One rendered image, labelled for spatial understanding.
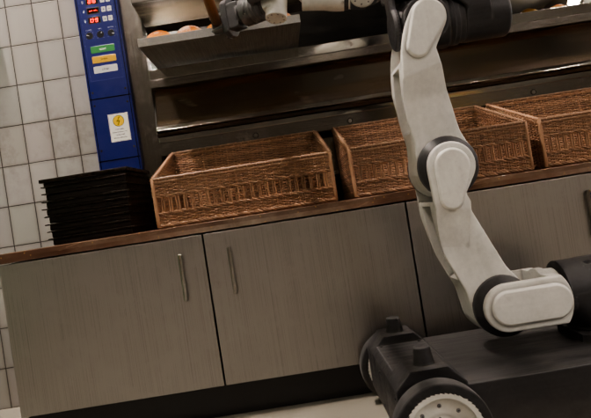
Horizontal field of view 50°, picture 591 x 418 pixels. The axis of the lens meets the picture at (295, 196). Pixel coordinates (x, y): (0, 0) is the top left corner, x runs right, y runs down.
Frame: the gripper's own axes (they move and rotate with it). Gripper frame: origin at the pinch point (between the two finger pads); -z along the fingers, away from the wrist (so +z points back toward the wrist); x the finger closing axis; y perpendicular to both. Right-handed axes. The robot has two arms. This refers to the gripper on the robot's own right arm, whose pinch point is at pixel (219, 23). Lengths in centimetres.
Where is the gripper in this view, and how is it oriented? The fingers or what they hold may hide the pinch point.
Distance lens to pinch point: 212.6
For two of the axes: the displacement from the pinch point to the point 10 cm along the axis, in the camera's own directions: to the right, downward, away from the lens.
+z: 8.2, -1.4, -5.5
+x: 1.6, 9.9, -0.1
